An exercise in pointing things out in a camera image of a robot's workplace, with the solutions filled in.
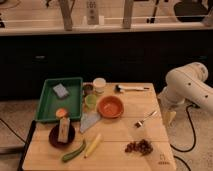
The dark round plate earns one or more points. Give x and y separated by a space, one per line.
53 137

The metal fork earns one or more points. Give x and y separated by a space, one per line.
141 122

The small dark bowl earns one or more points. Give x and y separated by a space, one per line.
87 89

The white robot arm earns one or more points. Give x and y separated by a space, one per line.
185 83

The dark purple grape bunch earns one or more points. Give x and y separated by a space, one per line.
143 146

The orange fruit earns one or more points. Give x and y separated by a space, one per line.
61 112

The white cup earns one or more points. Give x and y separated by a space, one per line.
99 84

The grey blue cloth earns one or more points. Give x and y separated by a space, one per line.
88 120

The green cucumber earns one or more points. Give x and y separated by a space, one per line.
72 155

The yellow banana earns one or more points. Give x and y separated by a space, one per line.
92 146

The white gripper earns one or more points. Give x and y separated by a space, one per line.
168 114

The green plastic tray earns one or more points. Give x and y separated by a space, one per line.
50 102

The beige box on plate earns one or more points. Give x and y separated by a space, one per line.
64 130

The blue grey sponge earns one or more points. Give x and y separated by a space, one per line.
60 91

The red orange bowl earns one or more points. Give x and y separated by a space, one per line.
110 107

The light green cup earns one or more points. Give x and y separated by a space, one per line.
90 101

